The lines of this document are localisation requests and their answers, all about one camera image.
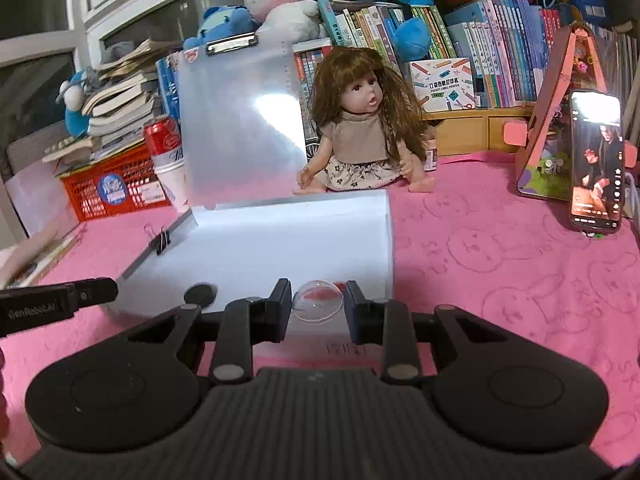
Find row of upright books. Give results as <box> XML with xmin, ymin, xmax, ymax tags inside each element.
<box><xmin>292</xmin><ymin>0</ymin><xmax>565</xmax><ymax>111</ymax></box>

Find small blue plush toy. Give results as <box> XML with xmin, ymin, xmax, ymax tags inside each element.
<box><xmin>182</xmin><ymin>6</ymin><xmax>262</xmax><ymax>52</ymax></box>

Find white plastic storage case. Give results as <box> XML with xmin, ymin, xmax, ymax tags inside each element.
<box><xmin>117</xmin><ymin>32</ymin><xmax>397</xmax><ymax>361</ymax></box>

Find red drink can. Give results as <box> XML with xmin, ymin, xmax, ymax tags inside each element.
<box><xmin>143</xmin><ymin>115</ymin><xmax>183</xmax><ymax>162</ymax></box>

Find long-haired doll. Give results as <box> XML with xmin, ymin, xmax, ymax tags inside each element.
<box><xmin>294</xmin><ymin>47</ymin><xmax>439</xmax><ymax>196</ymax></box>

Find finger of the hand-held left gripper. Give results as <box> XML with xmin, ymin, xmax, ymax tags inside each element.
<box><xmin>70</xmin><ymin>277</ymin><xmax>120</xmax><ymax>312</ymax></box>

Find flat notebooks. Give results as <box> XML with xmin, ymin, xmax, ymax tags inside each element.
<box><xmin>0</xmin><ymin>232</ymin><xmax>82</xmax><ymax>289</ymax></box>

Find plain black binder clip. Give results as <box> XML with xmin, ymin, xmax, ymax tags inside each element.
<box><xmin>144</xmin><ymin>225</ymin><xmax>174</xmax><ymax>257</ymax></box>

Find pink cardboard stand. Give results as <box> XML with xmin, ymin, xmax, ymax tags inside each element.
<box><xmin>502</xmin><ymin>22</ymin><xmax>626</xmax><ymax>204</ymax></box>

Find stack of blue workbooks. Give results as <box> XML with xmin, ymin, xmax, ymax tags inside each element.
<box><xmin>155</xmin><ymin>52</ymin><xmax>182</xmax><ymax>122</ymax></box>

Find white pencil-print carton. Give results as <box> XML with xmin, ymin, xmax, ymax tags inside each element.
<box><xmin>408</xmin><ymin>57</ymin><xmax>477</xmax><ymax>114</ymax></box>

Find red basket with round sticker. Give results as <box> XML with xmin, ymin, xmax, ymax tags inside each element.
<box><xmin>60</xmin><ymin>144</ymin><xmax>174</xmax><ymax>222</ymax></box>

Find stack of worn books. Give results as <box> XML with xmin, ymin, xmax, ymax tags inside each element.
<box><xmin>42</xmin><ymin>37</ymin><xmax>167</xmax><ymax>163</ymax></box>

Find smartphone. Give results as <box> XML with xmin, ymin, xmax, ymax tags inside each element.
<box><xmin>568</xmin><ymin>88</ymin><xmax>625</xmax><ymax>235</ymax></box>

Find row of thin booklets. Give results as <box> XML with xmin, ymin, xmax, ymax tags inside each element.
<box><xmin>596</xmin><ymin>25</ymin><xmax>640</xmax><ymax>147</ymax></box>

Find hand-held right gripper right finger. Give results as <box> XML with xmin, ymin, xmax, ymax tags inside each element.
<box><xmin>344</xmin><ymin>280</ymin><xmax>506</xmax><ymax>385</ymax></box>

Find pink printed blanket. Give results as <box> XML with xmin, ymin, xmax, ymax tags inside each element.
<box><xmin>0</xmin><ymin>151</ymin><xmax>640</xmax><ymax>467</ymax></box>

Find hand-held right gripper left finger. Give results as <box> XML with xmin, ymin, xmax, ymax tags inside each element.
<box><xmin>127</xmin><ymin>278</ymin><xmax>293</xmax><ymax>385</ymax></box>

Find white paper cup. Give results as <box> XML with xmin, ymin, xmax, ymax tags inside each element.
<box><xmin>152</xmin><ymin>152</ymin><xmax>192</xmax><ymax>214</ymax></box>

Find clear dome with red base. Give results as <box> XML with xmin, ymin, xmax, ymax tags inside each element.
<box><xmin>292</xmin><ymin>280</ymin><xmax>346</xmax><ymax>324</ymax></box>

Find wooden drawer unit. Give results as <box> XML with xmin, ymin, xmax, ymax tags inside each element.
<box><xmin>421</xmin><ymin>105</ymin><xmax>535</xmax><ymax>154</ymax></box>

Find blue and white plush toy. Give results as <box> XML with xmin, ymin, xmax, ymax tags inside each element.
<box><xmin>58</xmin><ymin>70</ymin><xmax>94</xmax><ymax>137</ymax></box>

